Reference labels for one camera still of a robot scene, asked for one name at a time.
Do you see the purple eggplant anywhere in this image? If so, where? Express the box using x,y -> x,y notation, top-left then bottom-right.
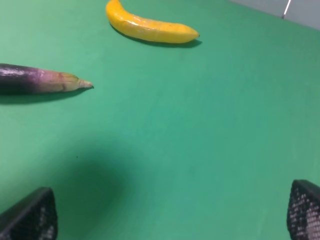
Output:
0,63 -> 94,95

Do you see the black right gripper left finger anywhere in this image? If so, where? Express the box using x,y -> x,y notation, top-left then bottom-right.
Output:
0,187 -> 58,240

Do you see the yellow banana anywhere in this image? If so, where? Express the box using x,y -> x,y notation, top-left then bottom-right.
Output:
105,0 -> 200,44

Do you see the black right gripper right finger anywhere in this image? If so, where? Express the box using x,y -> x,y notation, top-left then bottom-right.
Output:
286,179 -> 320,240

